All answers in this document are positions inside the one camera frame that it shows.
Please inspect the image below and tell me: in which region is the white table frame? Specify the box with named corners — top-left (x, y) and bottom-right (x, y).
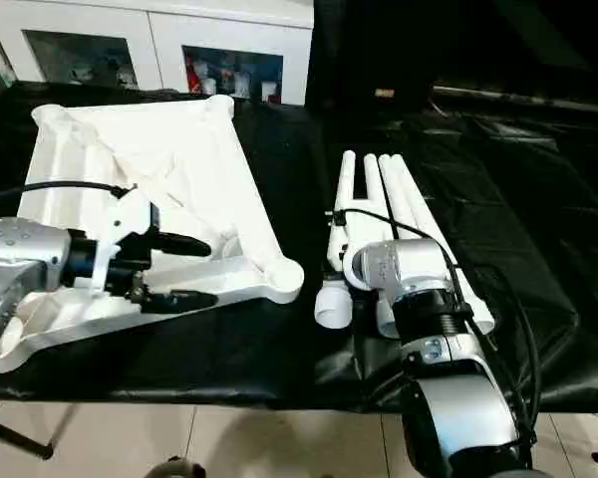
top-left (0, 94), bottom-right (306, 375)

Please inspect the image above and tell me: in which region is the white plastic table leg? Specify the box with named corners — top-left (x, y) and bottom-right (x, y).
top-left (377, 153), bottom-right (459, 245)
top-left (389, 153), bottom-right (495, 336)
top-left (361, 152), bottom-right (405, 340)
top-left (314, 150), bottom-right (360, 330)

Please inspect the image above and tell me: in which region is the black work mat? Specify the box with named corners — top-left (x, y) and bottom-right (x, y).
top-left (0, 79), bottom-right (598, 414)

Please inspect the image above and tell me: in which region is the dark robot lower body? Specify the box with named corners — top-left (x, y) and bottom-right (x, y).
top-left (147, 457), bottom-right (205, 478)

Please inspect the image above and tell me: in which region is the white glass-door cabinet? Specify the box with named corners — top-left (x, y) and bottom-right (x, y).
top-left (0, 0), bottom-right (314, 107)

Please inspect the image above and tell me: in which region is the dark metal rod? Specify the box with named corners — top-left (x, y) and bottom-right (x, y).
top-left (432, 84), bottom-right (598, 115)

